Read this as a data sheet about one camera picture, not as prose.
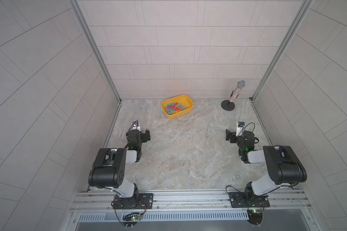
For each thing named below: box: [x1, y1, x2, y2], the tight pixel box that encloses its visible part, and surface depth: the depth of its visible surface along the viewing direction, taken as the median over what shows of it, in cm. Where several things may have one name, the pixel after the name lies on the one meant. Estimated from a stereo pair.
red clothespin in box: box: [167, 102, 182, 112], surface depth 111 cm
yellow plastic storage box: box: [160, 94, 195, 120], surface depth 111 cm
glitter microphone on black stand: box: [220, 79, 247, 111], surface depth 103 cm
